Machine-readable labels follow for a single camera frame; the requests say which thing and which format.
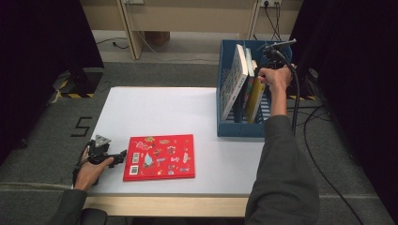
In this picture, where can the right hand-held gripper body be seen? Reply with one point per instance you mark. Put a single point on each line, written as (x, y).
(273, 56)

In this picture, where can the person's right hand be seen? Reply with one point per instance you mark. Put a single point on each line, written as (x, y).
(277, 78)

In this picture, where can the person's left hand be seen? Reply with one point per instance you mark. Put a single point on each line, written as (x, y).
(89, 173)

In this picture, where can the black curtain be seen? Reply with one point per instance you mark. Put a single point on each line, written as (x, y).
(353, 78)
(40, 62)

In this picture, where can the brown cardboard box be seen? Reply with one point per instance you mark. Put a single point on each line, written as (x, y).
(158, 38)

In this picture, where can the red sticker-print book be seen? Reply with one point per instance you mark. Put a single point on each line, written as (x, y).
(159, 157)

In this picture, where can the white picture-grid book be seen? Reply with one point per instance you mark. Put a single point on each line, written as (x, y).
(233, 81)

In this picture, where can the dark chair seat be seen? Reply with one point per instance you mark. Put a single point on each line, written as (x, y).
(94, 218)

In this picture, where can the yellow book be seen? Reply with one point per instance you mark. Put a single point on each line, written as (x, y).
(255, 97)

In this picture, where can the blue file rack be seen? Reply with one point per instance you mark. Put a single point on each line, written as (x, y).
(225, 129)

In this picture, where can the beige wooden desk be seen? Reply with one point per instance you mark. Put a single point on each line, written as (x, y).
(187, 15)

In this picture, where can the white wall power outlet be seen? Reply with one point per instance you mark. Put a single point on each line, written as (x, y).
(270, 2)

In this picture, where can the black stand base hazard tape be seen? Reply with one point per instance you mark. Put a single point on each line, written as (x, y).
(81, 84)
(305, 92)

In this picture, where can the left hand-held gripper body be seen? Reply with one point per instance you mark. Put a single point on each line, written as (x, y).
(98, 152)

